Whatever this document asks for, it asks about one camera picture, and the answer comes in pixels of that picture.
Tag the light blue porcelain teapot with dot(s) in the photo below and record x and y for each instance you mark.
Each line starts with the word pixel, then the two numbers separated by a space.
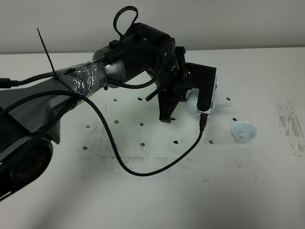
pixel 191 103

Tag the near light blue teacup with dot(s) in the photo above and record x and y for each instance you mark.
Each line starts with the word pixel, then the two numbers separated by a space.
pixel 244 132

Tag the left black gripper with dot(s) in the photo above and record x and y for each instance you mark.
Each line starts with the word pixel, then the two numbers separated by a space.
pixel 151 50

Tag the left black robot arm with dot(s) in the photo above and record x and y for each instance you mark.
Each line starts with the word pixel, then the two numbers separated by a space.
pixel 31 110

